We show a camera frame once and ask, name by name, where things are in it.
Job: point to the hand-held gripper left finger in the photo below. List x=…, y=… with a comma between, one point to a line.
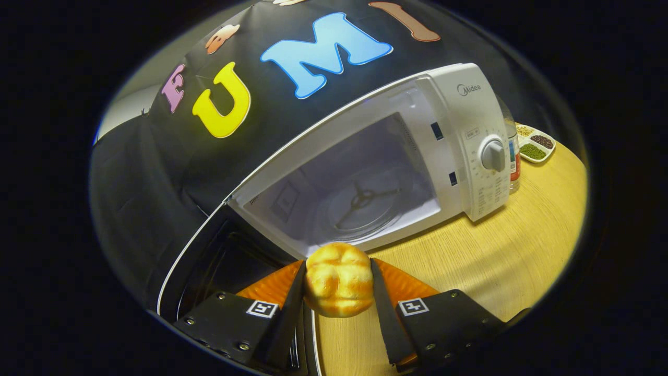
x=289, y=326

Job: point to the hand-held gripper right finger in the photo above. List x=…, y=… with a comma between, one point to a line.
x=386, y=324

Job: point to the golden bread bun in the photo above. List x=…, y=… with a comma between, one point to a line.
x=339, y=279

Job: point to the white microwave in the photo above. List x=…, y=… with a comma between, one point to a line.
x=475, y=130

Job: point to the glass turntable plate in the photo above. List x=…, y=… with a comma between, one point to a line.
x=381, y=214

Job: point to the clear bottle with red label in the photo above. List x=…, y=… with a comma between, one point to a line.
x=514, y=156

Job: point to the black backdrop cloth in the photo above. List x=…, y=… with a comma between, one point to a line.
x=135, y=183

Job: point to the white divided bean dish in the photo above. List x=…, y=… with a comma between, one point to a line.
x=532, y=151

